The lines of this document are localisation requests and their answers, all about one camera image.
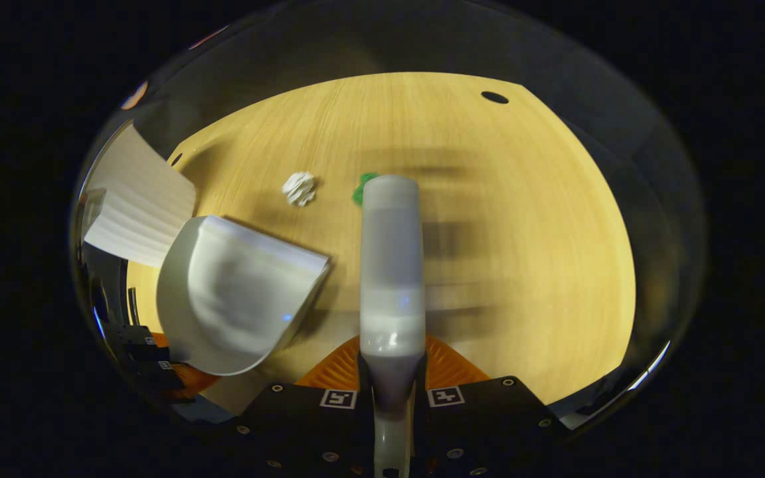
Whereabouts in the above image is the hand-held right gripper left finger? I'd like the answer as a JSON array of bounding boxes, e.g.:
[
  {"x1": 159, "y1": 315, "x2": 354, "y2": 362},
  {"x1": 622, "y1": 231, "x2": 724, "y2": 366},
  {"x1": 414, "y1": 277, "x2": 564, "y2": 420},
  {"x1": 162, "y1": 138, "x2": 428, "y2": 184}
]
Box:
[{"x1": 233, "y1": 335, "x2": 377, "y2": 478}]

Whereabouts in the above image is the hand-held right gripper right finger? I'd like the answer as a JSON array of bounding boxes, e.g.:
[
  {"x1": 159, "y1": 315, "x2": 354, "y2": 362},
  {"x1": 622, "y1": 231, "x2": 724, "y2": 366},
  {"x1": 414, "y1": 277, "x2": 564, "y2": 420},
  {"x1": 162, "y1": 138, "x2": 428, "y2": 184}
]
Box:
[{"x1": 414, "y1": 334, "x2": 572, "y2": 478}]

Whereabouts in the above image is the grey dustpan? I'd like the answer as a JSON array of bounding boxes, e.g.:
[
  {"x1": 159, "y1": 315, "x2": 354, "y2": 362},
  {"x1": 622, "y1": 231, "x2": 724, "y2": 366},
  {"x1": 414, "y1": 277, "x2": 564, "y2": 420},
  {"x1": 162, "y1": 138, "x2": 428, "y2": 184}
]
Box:
[{"x1": 155, "y1": 214, "x2": 331, "y2": 377}]

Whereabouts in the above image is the white ribbed garbage bin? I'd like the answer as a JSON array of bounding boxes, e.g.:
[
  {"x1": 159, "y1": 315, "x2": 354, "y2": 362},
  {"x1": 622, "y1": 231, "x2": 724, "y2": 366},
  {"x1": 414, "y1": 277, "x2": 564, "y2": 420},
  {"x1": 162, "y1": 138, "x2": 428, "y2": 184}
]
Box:
[{"x1": 80, "y1": 123, "x2": 197, "y2": 268}]

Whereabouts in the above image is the small grey broom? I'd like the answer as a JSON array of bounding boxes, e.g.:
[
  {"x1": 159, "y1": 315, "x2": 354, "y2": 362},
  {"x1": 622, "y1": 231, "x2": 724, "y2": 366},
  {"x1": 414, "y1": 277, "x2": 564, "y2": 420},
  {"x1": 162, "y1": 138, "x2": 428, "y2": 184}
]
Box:
[{"x1": 358, "y1": 174, "x2": 428, "y2": 478}]

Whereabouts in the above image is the white paper ball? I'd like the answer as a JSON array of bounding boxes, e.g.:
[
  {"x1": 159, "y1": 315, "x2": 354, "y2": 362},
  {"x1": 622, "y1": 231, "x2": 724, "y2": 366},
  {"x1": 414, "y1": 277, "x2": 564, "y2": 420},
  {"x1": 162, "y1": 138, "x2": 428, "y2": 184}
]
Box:
[{"x1": 282, "y1": 171, "x2": 318, "y2": 207}]

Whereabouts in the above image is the green paper scrap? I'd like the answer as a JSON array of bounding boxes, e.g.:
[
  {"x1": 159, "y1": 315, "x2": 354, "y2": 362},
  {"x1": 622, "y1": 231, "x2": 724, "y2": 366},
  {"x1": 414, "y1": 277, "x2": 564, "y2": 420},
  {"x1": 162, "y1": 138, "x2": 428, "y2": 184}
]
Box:
[{"x1": 352, "y1": 173, "x2": 381, "y2": 207}]

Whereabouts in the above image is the wooden desktop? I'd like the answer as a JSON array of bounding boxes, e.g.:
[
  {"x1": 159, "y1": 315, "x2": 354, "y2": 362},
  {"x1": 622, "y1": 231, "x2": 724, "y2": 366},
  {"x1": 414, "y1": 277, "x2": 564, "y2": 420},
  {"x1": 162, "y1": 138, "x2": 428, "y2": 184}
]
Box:
[{"x1": 127, "y1": 72, "x2": 637, "y2": 418}]

